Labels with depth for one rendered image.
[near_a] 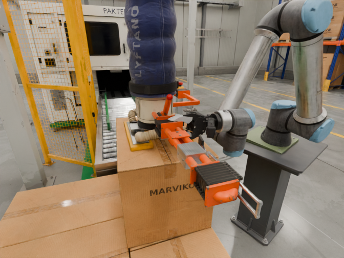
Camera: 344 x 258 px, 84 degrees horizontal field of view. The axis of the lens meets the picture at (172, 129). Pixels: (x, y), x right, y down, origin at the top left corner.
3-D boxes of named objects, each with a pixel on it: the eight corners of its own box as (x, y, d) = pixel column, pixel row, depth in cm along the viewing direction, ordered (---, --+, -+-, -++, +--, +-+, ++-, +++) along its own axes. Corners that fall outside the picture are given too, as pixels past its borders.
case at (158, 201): (122, 171, 137) (115, 117, 122) (175, 163, 147) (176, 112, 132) (127, 249, 83) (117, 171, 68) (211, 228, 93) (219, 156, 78)
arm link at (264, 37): (264, -2, 86) (197, 131, 101) (289, -6, 76) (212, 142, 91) (277, 13, 92) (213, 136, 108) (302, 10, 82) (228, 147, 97)
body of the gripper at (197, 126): (184, 129, 81) (209, 126, 85) (192, 137, 74) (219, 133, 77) (184, 111, 78) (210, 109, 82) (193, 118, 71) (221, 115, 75)
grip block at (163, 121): (154, 130, 77) (153, 116, 75) (177, 128, 80) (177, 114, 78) (159, 139, 70) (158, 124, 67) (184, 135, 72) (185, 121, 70)
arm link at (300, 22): (305, 122, 122) (298, -8, 79) (336, 133, 108) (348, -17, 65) (288, 136, 120) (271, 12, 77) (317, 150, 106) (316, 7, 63)
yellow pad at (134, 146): (123, 124, 111) (123, 116, 110) (141, 122, 114) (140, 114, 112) (130, 152, 82) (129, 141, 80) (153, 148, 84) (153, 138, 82)
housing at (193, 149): (175, 157, 58) (175, 144, 56) (196, 153, 60) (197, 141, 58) (184, 170, 52) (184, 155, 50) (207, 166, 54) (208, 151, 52)
